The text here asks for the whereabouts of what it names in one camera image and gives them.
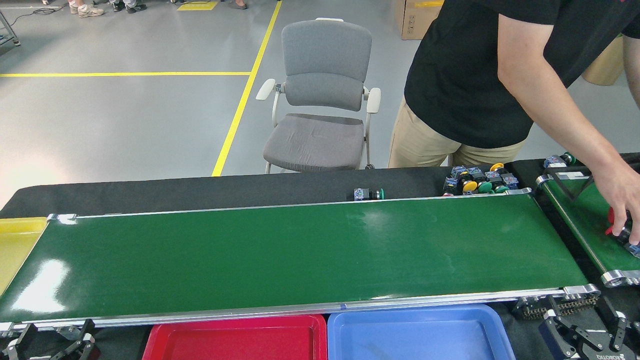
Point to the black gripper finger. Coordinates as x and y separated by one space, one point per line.
22 337
82 345

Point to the brown cardboard box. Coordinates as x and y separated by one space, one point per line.
420 20

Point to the long green conveyor belt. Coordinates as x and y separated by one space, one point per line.
300 250

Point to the person's right hand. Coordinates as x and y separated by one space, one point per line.
620 190

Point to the blue plastic tray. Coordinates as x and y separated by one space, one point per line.
420 340

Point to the grey office chair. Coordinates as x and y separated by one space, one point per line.
325 55

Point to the yellow plastic tray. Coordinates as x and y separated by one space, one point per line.
15 245

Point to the person's right forearm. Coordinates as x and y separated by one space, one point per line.
560 120

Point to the gold plant pot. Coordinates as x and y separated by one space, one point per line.
605 65

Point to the red plastic tray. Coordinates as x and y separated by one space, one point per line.
235 342

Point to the short green conveyor belt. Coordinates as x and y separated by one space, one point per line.
580 225

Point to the metal rack frame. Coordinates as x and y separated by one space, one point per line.
10 30

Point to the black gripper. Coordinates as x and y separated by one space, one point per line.
602 354

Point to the background person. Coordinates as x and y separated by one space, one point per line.
90 11
238 6
135 7

